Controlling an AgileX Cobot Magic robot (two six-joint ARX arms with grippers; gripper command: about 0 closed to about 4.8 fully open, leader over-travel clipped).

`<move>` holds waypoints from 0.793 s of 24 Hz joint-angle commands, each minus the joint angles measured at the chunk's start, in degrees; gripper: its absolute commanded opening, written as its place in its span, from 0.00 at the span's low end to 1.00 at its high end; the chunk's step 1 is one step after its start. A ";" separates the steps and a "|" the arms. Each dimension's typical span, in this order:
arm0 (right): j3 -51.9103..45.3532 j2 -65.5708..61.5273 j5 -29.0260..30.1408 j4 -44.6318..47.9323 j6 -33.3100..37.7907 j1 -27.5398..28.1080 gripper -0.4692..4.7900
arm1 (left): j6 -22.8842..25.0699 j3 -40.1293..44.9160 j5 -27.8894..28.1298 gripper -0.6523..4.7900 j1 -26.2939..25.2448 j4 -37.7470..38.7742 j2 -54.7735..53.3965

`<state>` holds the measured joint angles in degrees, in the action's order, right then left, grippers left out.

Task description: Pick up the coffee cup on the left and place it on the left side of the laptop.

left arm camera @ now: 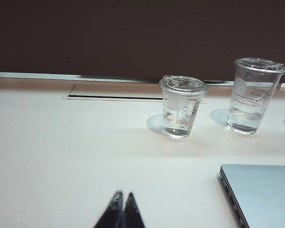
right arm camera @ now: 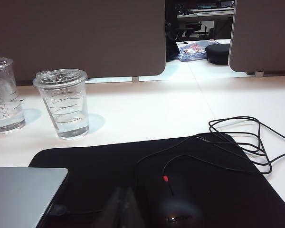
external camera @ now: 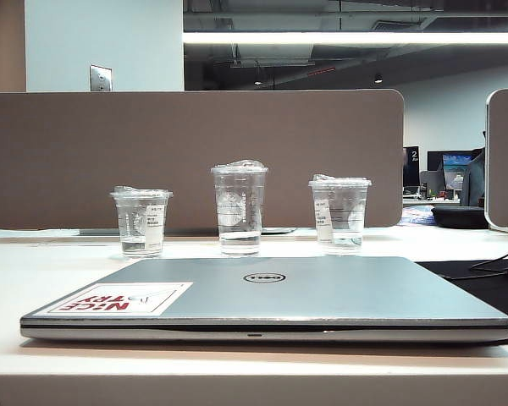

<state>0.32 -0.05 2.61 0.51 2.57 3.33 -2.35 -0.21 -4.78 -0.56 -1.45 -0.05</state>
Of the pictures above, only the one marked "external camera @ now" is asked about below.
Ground grey ceiling duct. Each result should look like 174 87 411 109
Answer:
232 43 314 67

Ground blue patterned cloth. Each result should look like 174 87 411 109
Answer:
398 206 437 226

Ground black cable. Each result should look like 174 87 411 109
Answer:
469 244 508 274

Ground person in grey jacket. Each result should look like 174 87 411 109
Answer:
460 146 487 207

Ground metal wall switch plate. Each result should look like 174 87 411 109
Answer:
89 63 113 92

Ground long ceiling light strip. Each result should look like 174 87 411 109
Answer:
182 31 508 45

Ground short clear cup white label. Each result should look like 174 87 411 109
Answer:
108 184 174 258
307 173 373 256

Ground black sign with number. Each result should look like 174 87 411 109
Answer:
403 145 420 187

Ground tall clear plastic cup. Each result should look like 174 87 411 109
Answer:
210 159 269 257

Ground large brown desk partition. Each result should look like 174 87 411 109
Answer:
0 88 406 237

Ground black round bag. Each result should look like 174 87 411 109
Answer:
430 205 489 230

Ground background computer monitor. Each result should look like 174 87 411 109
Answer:
442 152 479 190

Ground black desk mat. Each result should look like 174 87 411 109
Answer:
414 258 508 339

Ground silver Dell laptop with sticker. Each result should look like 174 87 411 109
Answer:
19 255 508 343

